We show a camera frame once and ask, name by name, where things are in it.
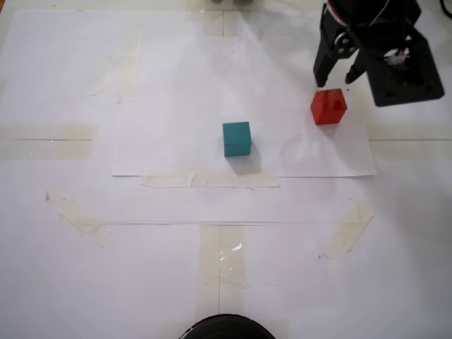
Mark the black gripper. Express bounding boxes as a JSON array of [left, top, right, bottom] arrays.
[[313, 0, 422, 88]]

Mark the red cube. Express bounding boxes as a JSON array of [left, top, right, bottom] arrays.
[[310, 88, 349, 126]]

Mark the teal blue cube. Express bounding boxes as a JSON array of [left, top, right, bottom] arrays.
[[222, 121, 252, 157]]

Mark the small white paper sheet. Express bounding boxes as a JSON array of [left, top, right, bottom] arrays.
[[111, 33, 379, 182]]

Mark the large white paper sheet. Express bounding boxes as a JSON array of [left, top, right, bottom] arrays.
[[0, 158, 452, 339], [0, 9, 452, 227]]

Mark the black round stand base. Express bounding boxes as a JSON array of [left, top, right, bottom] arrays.
[[179, 314, 276, 339]]

